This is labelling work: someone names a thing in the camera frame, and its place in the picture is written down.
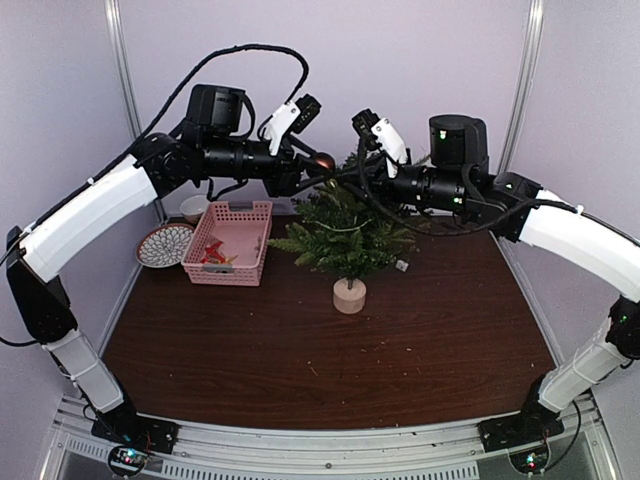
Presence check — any red ball ornament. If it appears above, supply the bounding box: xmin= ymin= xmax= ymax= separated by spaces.
xmin=313 ymin=152 xmax=335 ymax=172

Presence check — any small green christmas tree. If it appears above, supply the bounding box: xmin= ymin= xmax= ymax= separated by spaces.
xmin=268 ymin=182 xmax=417 ymax=314

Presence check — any pink plastic basket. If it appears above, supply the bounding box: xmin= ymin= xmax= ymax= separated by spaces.
xmin=181 ymin=201 xmax=273 ymax=287

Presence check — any fairy light string with battery box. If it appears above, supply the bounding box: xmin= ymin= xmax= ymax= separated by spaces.
xmin=309 ymin=214 xmax=411 ymax=274

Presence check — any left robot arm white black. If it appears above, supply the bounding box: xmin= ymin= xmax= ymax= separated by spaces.
xmin=6 ymin=85 xmax=321 ymax=444

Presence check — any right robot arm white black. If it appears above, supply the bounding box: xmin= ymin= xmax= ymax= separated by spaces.
xmin=352 ymin=109 xmax=639 ymax=442

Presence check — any white ceramic bowl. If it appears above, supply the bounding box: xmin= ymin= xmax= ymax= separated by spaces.
xmin=179 ymin=195 xmax=209 ymax=225

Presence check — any gold star ornament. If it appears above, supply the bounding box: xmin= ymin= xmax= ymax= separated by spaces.
xmin=201 ymin=252 xmax=237 ymax=265

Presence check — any red ribbon bow ornament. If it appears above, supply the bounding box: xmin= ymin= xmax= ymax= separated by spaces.
xmin=203 ymin=240 xmax=223 ymax=257

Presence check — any blue white patterned plate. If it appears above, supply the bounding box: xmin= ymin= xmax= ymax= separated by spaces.
xmin=136 ymin=223 xmax=195 ymax=269

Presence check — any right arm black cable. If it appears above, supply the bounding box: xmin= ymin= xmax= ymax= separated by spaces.
xmin=357 ymin=139 xmax=576 ymax=236

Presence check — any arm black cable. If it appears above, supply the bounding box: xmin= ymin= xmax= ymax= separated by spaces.
xmin=0 ymin=44 xmax=310 ymax=349
xmin=357 ymin=139 xmax=576 ymax=236

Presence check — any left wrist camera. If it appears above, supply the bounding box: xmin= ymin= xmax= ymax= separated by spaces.
xmin=259 ymin=94 xmax=322 ymax=156

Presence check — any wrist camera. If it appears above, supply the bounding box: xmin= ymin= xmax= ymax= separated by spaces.
xmin=259 ymin=94 xmax=322 ymax=156
xmin=352 ymin=109 xmax=409 ymax=179

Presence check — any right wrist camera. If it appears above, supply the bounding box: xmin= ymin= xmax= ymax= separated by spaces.
xmin=352 ymin=109 xmax=409 ymax=179

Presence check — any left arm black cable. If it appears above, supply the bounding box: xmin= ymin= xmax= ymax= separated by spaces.
xmin=0 ymin=44 xmax=310 ymax=349

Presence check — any left aluminium corner post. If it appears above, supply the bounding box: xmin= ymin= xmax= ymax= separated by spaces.
xmin=104 ymin=0 xmax=142 ymax=138

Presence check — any aluminium corner post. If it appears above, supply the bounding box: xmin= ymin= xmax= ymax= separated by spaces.
xmin=104 ymin=0 xmax=142 ymax=138
xmin=498 ymin=0 xmax=545 ymax=173

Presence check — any right aluminium corner post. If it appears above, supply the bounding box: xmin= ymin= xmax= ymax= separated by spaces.
xmin=498 ymin=0 xmax=545 ymax=173

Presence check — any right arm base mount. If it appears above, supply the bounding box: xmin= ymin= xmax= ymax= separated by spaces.
xmin=478 ymin=414 xmax=565 ymax=476

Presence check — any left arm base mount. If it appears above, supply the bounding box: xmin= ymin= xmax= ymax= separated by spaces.
xmin=91 ymin=410 xmax=179 ymax=478

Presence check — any aluminium front rail frame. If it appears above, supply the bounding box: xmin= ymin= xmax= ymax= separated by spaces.
xmin=35 ymin=394 xmax=624 ymax=479

